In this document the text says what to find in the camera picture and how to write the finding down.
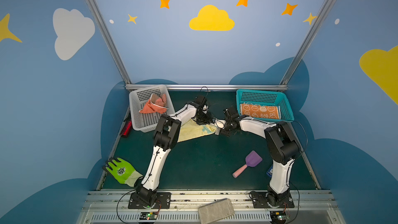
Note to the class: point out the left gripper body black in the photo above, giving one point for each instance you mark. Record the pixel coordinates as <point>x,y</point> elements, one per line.
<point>203,118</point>

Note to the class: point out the yellow teal towel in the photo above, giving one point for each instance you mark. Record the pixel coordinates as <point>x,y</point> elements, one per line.
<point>191,130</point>

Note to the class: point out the orange bunny pattern towel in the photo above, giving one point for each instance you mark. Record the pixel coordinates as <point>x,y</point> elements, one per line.
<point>258,111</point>

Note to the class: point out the white plastic basket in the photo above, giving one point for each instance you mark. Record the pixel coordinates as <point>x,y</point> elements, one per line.
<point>138,99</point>

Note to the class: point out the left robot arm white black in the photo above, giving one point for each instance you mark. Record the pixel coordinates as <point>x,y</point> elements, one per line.
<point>164,140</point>

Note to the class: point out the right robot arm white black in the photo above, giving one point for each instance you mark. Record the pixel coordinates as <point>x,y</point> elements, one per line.
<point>282,144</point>

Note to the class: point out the purple pink toy scoop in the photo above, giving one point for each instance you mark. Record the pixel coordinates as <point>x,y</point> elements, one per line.
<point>251,160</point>

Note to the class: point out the teal plastic basket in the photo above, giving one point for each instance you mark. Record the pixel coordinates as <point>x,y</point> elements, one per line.
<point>260,98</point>

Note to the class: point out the pink red towel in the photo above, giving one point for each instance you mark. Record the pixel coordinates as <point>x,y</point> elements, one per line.
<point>156,104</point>

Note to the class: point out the grey sponge block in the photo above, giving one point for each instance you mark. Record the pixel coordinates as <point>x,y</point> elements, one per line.
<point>216,211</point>

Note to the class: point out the green work glove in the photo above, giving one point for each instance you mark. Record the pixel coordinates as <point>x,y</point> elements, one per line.
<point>122,171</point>

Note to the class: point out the right green circuit board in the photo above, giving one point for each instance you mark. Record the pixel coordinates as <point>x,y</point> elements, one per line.
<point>279,217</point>

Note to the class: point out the green circuit board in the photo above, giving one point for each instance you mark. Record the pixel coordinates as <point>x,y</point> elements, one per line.
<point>279,217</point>
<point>148,216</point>

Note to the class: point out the left green circuit board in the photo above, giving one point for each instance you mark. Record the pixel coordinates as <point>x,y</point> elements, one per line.
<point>148,216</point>

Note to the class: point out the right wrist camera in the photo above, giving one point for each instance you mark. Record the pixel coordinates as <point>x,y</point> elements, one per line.
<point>229,113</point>

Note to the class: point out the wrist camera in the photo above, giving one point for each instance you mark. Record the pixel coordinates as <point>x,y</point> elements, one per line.
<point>200,103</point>
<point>229,113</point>

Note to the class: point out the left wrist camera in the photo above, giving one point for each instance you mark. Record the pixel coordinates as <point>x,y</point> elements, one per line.
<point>200,103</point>

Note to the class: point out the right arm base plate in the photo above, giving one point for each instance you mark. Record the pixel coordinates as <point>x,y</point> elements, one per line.
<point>258,200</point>

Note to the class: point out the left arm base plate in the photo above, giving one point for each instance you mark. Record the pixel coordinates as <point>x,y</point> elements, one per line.
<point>163,200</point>

